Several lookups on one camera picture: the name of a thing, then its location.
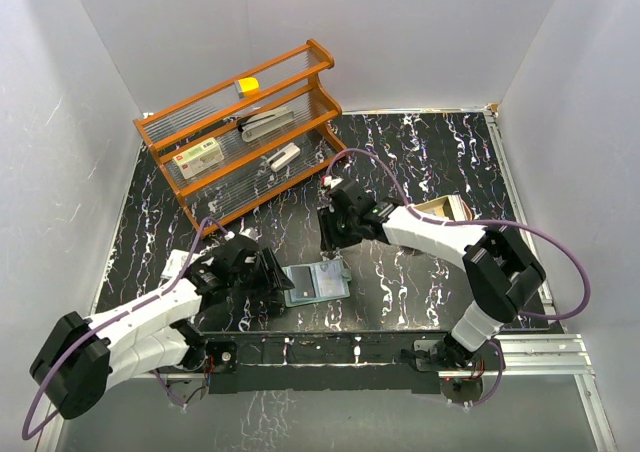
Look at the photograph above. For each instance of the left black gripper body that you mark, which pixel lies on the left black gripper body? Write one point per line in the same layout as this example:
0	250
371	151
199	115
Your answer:
252	281

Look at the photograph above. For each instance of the white paper card with code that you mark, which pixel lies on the white paper card with code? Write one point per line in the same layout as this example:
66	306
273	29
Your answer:
174	264

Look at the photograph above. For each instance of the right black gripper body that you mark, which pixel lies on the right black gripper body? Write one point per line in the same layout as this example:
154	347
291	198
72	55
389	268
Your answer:
340	228

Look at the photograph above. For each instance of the beige card tray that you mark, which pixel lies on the beige card tray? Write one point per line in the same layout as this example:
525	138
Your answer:
439	207

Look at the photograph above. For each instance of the green card holder wallet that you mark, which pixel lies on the green card holder wallet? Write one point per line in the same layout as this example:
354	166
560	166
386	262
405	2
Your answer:
346	274

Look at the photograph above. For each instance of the orange wooden three-tier rack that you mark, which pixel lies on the orange wooden three-tier rack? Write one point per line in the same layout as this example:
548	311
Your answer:
238	144

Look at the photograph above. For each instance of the white staples box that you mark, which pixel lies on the white staples box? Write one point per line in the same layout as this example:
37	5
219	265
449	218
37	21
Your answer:
198	158

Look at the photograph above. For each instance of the stack of cards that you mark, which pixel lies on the stack of cards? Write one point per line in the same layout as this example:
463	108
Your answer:
460	210

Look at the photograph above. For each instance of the yellow grey tape measure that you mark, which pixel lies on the yellow grey tape measure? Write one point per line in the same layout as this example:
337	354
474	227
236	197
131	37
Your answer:
247	86

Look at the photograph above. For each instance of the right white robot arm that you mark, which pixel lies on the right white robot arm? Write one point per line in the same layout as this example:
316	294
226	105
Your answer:
500	268

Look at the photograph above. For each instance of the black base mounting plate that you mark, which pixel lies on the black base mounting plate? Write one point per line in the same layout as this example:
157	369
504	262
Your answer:
337	361

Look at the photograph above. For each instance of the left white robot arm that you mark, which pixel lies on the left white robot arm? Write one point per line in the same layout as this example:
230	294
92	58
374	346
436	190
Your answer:
82	358

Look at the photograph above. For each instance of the small white stapler remover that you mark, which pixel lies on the small white stapler remover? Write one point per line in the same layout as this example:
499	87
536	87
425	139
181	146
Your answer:
283	157

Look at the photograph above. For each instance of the white VIP card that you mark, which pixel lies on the white VIP card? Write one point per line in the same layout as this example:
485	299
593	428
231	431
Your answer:
330	280

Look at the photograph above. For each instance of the grey black stapler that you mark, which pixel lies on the grey black stapler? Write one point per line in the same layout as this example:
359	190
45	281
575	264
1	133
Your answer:
257	125

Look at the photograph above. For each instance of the dark striped credit card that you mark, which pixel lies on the dark striped credit card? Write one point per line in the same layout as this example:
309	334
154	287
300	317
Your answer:
302	279

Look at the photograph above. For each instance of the aluminium frame rail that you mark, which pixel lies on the aluminium frame rail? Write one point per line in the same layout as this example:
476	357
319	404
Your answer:
550	354

